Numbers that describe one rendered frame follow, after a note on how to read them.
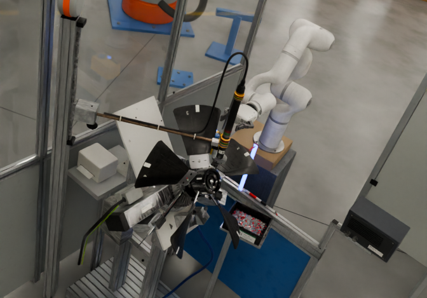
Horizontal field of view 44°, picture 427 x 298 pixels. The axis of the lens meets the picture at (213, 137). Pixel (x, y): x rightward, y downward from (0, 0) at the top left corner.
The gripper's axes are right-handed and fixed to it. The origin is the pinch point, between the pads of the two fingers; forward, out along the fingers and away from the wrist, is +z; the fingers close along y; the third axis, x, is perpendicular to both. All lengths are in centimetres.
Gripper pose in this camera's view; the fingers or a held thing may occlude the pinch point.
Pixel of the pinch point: (230, 122)
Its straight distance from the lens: 227.7
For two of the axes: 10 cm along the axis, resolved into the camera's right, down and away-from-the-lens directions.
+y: -7.5, -5.3, 3.9
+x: 2.3, -7.7, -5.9
